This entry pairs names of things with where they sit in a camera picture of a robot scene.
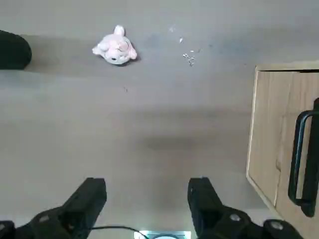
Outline light wooden box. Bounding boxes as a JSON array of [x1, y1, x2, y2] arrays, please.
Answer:
[[246, 59, 319, 239]]

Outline pink plush doll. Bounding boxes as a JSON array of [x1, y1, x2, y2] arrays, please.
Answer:
[[91, 24, 138, 67]]

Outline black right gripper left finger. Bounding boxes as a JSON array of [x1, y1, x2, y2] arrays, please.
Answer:
[[0, 177, 108, 239]]

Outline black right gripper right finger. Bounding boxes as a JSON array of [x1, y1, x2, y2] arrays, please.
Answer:
[[187, 176, 303, 239]]

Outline black cylindrical vase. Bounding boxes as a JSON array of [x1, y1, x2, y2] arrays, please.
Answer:
[[0, 30, 32, 70]]

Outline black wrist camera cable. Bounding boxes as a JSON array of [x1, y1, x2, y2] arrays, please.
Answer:
[[91, 225, 148, 239]]

